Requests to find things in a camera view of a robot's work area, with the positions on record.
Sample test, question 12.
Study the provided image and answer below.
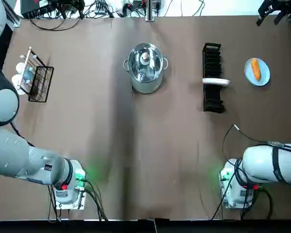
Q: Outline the aluminium profile post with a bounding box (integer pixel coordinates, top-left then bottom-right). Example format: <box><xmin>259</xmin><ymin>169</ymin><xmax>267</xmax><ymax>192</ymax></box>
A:
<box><xmin>145</xmin><ymin>0</ymin><xmax>161</xmax><ymax>22</ymax></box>
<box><xmin>4</xmin><ymin>0</ymin><xmax>21</xmax><ymax>28</ymax></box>

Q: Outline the white plate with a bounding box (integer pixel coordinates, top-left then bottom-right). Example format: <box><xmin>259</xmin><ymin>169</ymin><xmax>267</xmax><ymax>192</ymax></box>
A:
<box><xmin>202</xmin><ymin>77</ymin><xmax>231</xmax><ymax>87</ymax></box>

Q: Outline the black box device red logo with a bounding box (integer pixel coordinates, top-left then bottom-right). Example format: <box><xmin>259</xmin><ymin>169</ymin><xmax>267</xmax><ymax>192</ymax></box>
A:
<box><xmin>20</xmin><ymin>0</ymin><xmax>54</xmax><ymax>19</ymax></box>

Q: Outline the glass pot lid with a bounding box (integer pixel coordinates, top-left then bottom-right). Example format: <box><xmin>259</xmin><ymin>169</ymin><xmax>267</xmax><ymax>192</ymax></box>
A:
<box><xmin>128</xmin><ymin>43</ymin><xmax>164</xmax><ymax>82</ymax></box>

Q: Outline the black power brick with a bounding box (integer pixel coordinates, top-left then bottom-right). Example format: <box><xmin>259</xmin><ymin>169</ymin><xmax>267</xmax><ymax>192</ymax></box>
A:
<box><xmin>54</xmin><ymin>0</ymin><xmax>85</xmax><ymax>15</ymax></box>

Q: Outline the stainless steel pot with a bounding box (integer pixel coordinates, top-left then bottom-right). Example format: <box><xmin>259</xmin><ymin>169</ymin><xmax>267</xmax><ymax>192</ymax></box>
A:
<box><xmin>123</xmin><ymin>43</ymin><xmax>169</xmax><ymax>95</ymax></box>

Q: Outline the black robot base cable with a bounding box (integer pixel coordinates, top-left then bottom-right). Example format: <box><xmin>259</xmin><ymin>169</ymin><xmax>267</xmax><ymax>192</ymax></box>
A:
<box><xmin>83</xmin><ymin>178</ymin><xmax>109</xmax><ymax>221</ymax></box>
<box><xmin>241</xmin><ymin>185</ymin><xmax>274</xmax><ymax>220</ymax></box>

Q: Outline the orange corn cob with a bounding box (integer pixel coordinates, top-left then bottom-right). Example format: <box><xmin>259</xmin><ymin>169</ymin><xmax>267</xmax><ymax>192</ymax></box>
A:
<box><xmin>251</xmin><ymin>57</ymin><xmax>261</xmax><ymax>81</ymax></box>

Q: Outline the white cup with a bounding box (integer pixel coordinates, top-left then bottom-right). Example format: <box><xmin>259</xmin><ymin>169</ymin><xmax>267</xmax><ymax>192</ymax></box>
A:
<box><xmin>11</xmin><ymin>74</ymin><xmax>27</xmax><ymax>96</ymax></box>

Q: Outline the black wire cup rack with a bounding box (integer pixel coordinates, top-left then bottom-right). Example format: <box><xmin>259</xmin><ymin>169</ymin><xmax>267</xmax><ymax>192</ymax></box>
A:
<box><xmin>16</xmin><ymin>46</ymin><xmax>55</xmax><ymax>102</ymax></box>

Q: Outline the black slotted dish rack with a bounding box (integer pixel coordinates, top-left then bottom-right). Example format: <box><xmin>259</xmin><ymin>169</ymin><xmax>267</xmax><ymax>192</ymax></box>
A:
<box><xmin>202</xmin><ymin>42</ymin><xmax>226</xmax><ymax>114</ymax></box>

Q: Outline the black cable silver connector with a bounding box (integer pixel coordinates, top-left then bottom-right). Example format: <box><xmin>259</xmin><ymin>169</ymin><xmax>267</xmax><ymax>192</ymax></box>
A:
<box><xmin>222</xmin><ymin>124</ymin><xmax>291</xmax><ymax>156</ymax></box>

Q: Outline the grey usb hub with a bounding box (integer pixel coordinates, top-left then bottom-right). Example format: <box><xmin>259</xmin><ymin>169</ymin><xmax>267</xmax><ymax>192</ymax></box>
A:
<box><xmin>94</xmin><ymin>3</ymin><xmax>113</xmax><ymax>16</ymax></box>

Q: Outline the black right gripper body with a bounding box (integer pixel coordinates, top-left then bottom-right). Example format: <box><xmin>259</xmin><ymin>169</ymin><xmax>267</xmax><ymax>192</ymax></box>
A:
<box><xmin>263</xmin><ymin>0</ymin><xmax>291</xmax><ymax>12</ymax></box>

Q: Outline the light blue cup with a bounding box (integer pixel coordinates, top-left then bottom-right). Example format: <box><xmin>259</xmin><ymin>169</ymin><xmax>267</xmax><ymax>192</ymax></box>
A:
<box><xmin>15</xmin><ymin>62</ymin><xmax>35</xmax><ymax>84</ymax></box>

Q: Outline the light blue plate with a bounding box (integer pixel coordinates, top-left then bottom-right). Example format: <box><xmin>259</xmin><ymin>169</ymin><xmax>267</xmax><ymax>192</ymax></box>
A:
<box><xmin>244</xmin><ymin>58</ymin><xmax>271</xmax><ymax>87</ymax></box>

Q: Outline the black looping desk cable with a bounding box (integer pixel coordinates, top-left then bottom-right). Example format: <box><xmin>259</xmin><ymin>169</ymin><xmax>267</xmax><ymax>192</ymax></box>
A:
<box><xmin>29</xmin><ymin>17</ymin><xmax>81</xmax><ymax>32</ymax></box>

